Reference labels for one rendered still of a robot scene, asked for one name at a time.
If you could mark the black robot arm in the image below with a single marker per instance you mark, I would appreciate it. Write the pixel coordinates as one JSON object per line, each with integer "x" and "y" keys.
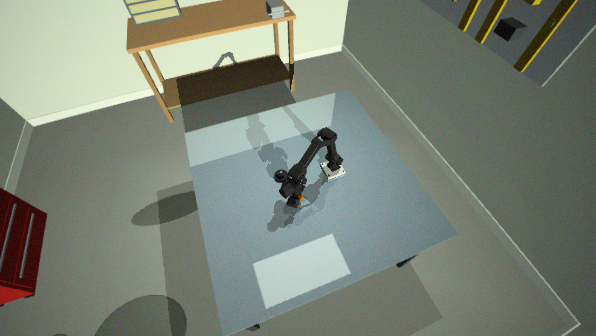
{"x": 299, "y": 170}

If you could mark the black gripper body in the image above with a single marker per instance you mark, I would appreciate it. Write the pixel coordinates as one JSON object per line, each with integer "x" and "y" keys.
{"x": 294, "y": 201}

